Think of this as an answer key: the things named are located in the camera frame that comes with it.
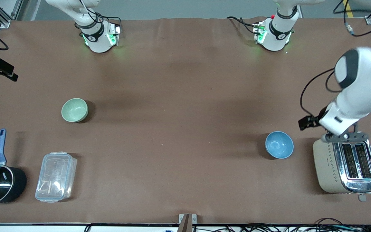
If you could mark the clear plastic food container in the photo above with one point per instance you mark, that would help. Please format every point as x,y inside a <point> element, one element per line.
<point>56,177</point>

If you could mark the aluminium frame profile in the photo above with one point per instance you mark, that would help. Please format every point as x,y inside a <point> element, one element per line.
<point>0,16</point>

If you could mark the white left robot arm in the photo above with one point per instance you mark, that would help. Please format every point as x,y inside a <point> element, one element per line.
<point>359,96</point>

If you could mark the brown table mat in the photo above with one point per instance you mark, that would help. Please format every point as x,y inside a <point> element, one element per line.
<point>185,129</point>

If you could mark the metal table clamp bracket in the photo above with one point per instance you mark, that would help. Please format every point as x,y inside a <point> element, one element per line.
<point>187,220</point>

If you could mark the cream and chrome toaster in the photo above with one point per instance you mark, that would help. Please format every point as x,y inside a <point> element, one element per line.
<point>328,167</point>

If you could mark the blue bowl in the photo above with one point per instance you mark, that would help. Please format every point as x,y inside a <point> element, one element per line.
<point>279,145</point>

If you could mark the light green bowl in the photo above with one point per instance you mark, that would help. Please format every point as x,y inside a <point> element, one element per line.
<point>74,110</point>

